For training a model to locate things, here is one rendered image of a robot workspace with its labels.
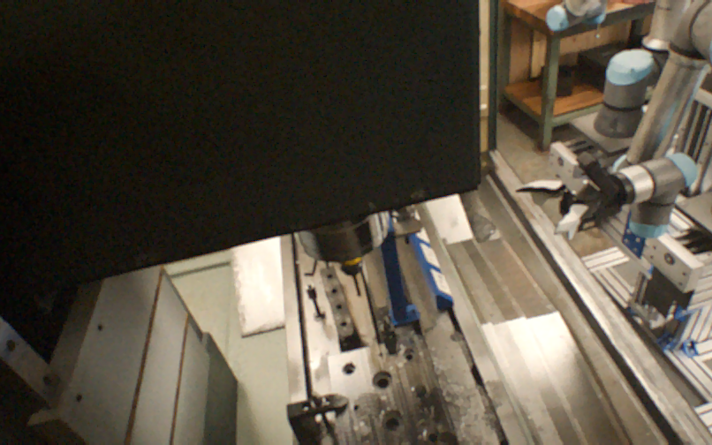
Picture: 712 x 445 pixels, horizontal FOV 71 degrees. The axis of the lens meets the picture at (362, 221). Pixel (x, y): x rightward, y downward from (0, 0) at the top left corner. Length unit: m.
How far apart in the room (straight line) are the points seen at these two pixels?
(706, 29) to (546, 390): 0.90
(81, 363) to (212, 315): 1.17
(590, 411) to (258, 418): 0.93
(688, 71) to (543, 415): 0.85
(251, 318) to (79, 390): 1.04
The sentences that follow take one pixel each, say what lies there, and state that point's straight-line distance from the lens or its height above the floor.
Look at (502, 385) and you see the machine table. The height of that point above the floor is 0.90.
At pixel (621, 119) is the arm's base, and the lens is 1.76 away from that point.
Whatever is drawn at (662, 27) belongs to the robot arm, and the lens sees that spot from 1.79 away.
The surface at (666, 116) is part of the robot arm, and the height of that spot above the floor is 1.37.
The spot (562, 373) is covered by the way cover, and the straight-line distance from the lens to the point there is 1.50.
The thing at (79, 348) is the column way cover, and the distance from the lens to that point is 0.89.
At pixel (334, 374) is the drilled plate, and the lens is 1.19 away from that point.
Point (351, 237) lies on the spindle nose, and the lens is 0.76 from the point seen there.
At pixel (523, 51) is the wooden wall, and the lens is 4.01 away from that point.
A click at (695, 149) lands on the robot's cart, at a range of 1.72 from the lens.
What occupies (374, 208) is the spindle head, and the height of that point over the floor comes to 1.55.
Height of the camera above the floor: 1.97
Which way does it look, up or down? 40 degrees down
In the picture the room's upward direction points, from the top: 12 degrees counter-clockwise
